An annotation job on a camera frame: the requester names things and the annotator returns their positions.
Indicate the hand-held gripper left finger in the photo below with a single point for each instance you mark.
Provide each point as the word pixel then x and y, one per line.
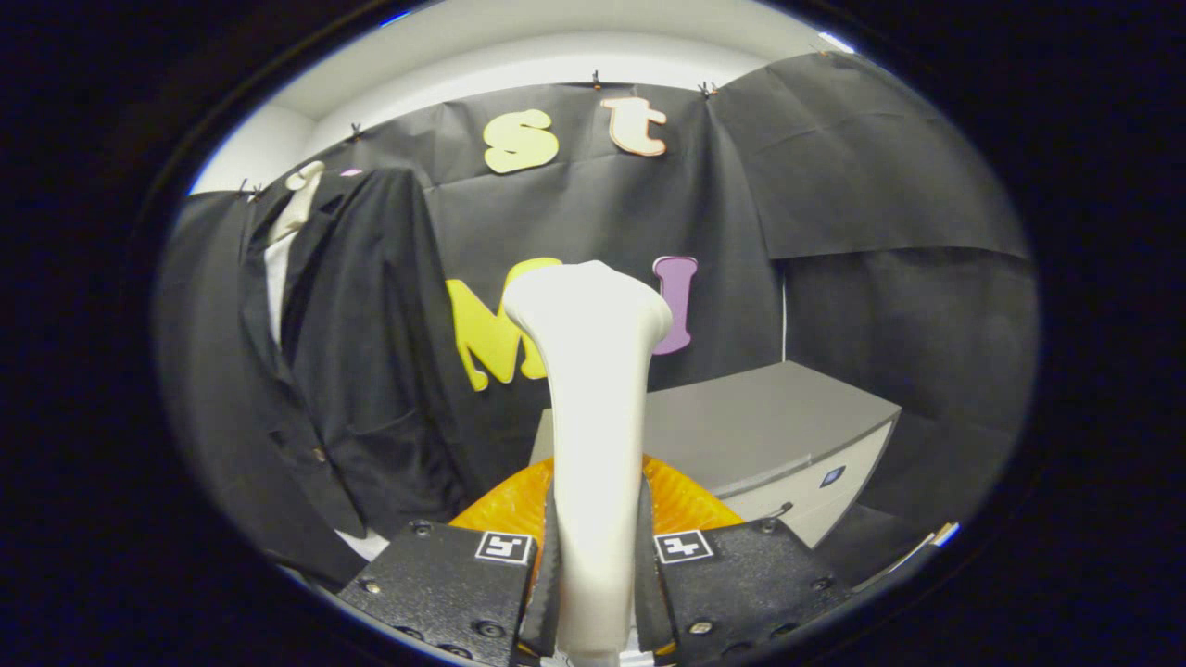
pixel 547 602

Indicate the grey and beige cabinet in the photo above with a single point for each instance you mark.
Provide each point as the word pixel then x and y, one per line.
pixel 760 426

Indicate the black suit jacket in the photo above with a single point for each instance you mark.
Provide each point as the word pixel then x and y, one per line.
pixel 371 371

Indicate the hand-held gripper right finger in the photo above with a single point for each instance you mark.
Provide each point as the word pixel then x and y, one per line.
pixel 649 602

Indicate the white mannequin torso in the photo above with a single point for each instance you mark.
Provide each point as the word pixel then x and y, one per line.
pixel 295 208

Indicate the black backdrop cloth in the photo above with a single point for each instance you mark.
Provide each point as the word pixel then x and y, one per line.
pixel 880 185

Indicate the cardboard and white object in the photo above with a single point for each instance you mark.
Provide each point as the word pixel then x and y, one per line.
pixel 945 534

